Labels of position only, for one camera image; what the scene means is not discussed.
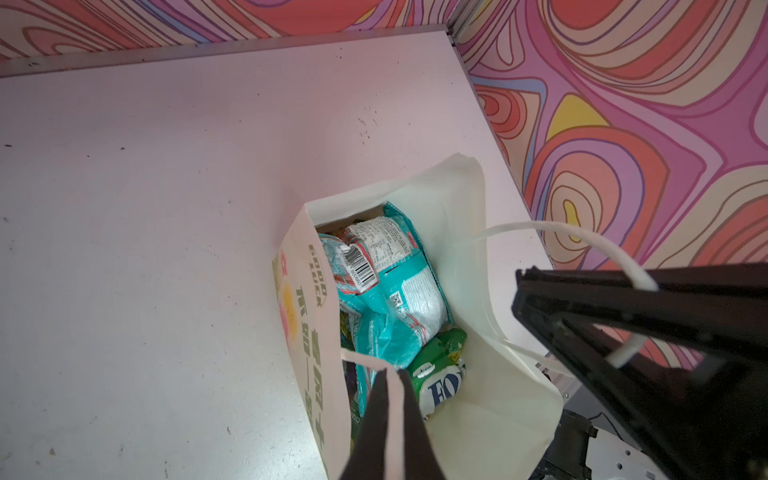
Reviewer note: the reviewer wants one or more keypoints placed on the white paper gift bag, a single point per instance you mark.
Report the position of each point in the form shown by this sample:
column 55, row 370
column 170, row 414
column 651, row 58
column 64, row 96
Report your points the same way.
column 505, row 417

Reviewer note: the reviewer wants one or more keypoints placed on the dark green snack packet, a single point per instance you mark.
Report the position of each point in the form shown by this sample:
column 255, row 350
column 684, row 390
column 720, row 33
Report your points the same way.
column 442, row 351

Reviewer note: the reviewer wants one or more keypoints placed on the green yellow Fox's candy packet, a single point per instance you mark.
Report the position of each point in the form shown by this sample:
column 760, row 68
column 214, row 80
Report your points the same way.
column 435, row 389

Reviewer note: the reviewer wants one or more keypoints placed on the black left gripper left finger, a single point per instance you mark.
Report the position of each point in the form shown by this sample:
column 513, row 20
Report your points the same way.
column 368, row 454

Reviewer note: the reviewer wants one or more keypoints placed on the teal snack packet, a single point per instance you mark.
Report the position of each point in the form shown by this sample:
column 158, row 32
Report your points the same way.
column 385, row 280

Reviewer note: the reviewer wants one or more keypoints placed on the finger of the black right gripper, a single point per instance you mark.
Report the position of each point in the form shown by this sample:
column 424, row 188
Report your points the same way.
column 719, row 310
column 709, row 423

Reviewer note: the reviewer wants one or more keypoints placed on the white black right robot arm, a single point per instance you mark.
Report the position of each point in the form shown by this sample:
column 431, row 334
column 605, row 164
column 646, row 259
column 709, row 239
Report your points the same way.
column 581, row 449

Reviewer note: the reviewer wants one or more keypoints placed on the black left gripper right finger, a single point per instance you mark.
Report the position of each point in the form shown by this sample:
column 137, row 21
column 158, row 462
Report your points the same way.
column 419, row 459

